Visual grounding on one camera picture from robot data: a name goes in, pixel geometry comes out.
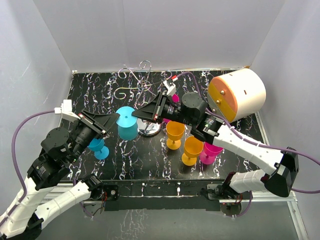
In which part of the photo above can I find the orange wine glass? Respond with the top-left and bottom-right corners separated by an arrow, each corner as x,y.
181,136 -> 204,166
166,120 -> 185,150

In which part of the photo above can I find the chrome wine glass rack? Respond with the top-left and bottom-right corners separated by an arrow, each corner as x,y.
113,60 -> 162,138

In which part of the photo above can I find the pink wine glass rear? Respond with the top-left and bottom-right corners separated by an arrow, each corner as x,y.
161,92 -> 180,124

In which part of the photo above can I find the blue wine glass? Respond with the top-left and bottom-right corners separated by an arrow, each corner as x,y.
116,106 -> 138,141
88,138 -> 110,160

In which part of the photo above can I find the white orange cylindrical container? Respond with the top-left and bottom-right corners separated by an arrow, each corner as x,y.
207,68 -> 266,123

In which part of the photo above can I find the aluminium front rail frame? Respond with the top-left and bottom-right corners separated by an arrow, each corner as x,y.
40,183 -> 309,240

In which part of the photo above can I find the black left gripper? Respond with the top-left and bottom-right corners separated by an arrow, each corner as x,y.
68,108 -> 121,162

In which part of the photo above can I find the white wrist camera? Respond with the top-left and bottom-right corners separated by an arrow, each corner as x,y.
162,75 -> 178,97
54,99 -> 80,122

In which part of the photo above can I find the pink wine glass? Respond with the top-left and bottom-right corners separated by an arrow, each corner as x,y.
199,142 -> 223,165
161,92 -> 180,124

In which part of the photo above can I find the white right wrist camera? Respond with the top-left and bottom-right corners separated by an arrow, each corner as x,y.
162,75 -> 178,97

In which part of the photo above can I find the pink wine glass front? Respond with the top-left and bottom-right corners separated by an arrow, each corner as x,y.
199,142 -> 223,165

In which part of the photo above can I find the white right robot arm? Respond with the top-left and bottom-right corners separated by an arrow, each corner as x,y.
132,92 -> 299,199

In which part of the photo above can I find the orange wine glass front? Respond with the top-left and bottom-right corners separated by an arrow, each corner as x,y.
181,136 -> 204,166

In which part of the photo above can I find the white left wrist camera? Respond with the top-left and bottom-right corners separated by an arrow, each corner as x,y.
54,99 -> 80,122

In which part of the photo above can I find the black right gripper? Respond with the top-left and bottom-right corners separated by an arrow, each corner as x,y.
132,92 -> 195,127

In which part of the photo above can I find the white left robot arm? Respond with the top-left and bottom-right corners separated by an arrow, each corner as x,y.
0,110 -> 120,240

